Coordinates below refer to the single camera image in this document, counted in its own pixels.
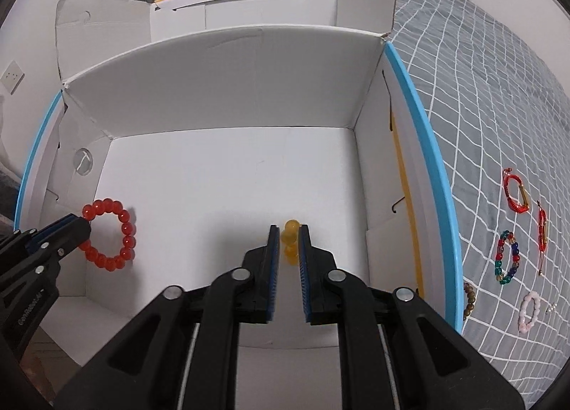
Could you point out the grey checked bedsheet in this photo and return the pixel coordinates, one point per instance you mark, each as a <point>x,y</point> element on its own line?
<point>481,93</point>

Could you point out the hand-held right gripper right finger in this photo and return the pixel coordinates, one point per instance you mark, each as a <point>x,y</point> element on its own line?
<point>304,276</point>

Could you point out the white cardboard box blue edge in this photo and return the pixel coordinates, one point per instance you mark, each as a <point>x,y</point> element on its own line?
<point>231,169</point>

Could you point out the small silver trinket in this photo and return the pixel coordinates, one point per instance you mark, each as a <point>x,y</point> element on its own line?
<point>551,308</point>

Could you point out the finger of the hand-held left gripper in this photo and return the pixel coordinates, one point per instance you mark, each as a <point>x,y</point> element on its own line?
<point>71,234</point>
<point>49,229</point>

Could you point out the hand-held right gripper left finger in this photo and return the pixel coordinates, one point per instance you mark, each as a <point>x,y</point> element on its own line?
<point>274,276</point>

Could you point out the white wall socket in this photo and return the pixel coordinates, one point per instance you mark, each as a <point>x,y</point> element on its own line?
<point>11,75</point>

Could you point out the white cardboard box orange edge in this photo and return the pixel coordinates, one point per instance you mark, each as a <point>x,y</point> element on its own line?
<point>249,9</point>

